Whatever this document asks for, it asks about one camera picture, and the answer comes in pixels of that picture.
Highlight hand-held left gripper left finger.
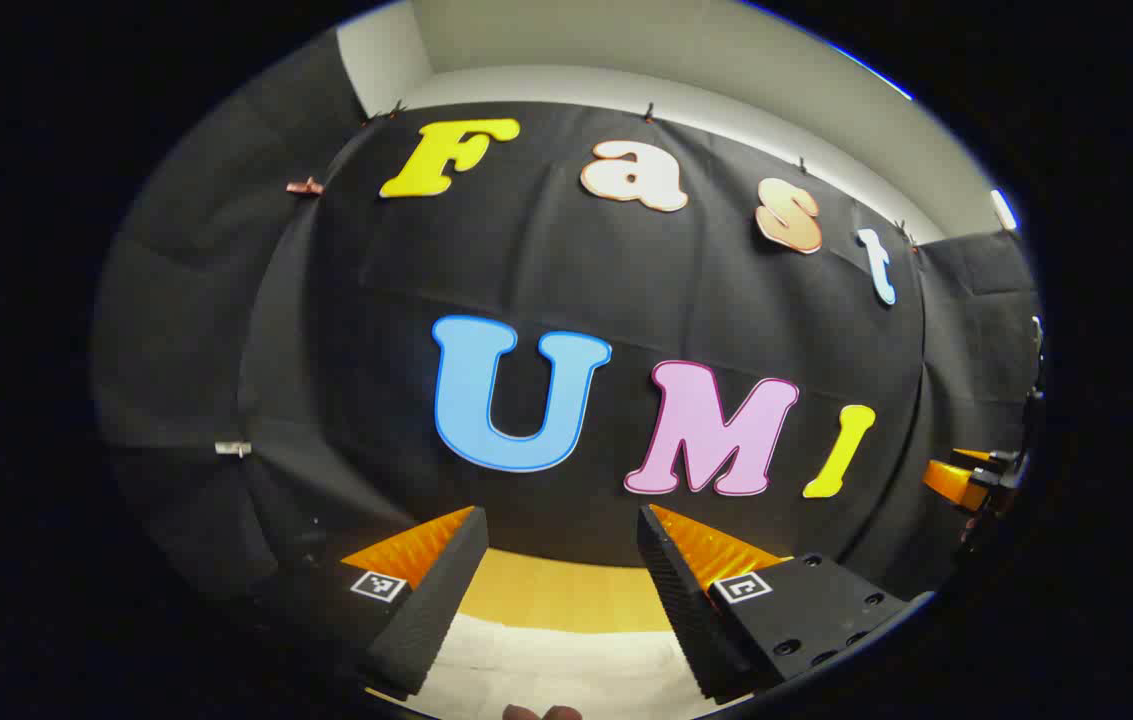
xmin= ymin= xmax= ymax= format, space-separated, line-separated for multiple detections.
xmin=251 ymin=505 xmax=490 ymax=699

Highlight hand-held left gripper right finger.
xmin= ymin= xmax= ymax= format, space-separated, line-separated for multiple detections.
xmin=636 ymin=503 xmax=935 ymax=705

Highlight white jeans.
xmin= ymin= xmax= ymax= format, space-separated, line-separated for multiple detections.
xmin=404 ymin=612 xmax=727 ymax=720

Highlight black backdrop cloth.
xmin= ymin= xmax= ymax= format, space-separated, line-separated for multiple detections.
xmin=91 ymin=30 xmax=1045 ymax=606

